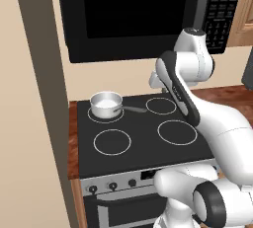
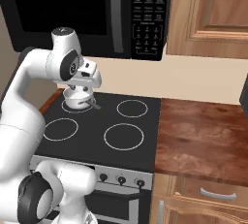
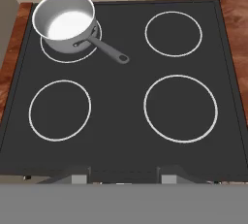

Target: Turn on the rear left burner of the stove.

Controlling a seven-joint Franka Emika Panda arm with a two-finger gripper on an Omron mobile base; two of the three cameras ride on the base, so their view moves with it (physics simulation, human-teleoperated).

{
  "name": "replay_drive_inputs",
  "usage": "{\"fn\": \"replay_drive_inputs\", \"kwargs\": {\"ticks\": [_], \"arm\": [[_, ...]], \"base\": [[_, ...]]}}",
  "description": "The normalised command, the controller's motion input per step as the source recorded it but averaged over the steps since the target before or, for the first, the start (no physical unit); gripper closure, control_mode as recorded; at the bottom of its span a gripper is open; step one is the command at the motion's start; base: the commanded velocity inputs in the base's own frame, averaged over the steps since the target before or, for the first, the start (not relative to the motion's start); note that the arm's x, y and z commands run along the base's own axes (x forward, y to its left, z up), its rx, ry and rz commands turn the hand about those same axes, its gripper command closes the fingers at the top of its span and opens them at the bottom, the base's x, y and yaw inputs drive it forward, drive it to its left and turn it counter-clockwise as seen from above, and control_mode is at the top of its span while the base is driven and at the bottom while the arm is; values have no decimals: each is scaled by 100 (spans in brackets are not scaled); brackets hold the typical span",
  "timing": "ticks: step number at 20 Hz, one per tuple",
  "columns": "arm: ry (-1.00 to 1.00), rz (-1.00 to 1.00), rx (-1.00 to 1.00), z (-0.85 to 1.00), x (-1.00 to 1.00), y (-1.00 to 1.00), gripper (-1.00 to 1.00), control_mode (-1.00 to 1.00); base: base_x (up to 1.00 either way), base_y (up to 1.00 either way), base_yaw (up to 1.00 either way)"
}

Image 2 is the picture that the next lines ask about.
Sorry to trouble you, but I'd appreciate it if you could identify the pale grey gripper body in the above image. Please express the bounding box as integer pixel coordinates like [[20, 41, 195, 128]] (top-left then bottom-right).
[[66, 71, 103, 91]]

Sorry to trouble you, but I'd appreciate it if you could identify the black stove with oven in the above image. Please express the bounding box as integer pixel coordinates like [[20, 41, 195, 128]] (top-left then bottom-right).
[[29, 89, 163, 224]]

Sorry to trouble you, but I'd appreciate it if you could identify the small silver saucepan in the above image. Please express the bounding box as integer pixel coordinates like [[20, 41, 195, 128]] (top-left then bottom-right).
[[62, 86, 102, 112]]

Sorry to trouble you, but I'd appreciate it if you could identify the black microwave oven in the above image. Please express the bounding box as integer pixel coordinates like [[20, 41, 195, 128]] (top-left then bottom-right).
[[0, 0, 173, 62]]

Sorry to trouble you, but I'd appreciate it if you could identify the black oven door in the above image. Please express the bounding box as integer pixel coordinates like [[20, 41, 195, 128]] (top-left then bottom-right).
[[46, 187, 153, 224]]

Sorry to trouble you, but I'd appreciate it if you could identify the wooden drawer front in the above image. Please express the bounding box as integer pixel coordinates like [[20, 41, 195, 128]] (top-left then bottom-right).
[[179, 176, 248, 210]]

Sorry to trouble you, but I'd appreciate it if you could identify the black appliance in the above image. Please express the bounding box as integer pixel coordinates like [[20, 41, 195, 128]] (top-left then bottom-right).
[[238, 75, 248, 109]]

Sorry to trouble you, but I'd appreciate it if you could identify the wooden base cupboard door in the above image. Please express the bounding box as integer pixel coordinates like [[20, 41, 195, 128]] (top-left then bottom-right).
[[150, 194, 248, 224]]

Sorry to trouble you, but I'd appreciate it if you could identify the grey microwave door handle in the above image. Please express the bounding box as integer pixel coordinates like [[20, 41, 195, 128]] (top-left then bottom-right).
[[109, 0, 126, 54]]

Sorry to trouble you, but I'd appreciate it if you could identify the silver oven door handle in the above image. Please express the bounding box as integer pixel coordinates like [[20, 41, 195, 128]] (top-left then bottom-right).
[[92, 189, 143, 203]]

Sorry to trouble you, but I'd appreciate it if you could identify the wooden wall cupboard door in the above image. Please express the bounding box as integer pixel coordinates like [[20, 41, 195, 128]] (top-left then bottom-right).
[[166, 0, 248, 60]]

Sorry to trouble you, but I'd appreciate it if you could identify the silver cupboard door handle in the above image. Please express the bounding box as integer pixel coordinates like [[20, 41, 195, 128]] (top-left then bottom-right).
[[156, 200, 166, 224]]

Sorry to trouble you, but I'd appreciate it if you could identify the silver drawer handle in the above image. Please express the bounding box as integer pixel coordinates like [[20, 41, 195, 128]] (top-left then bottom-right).
[[199, 187, 237, 201]]

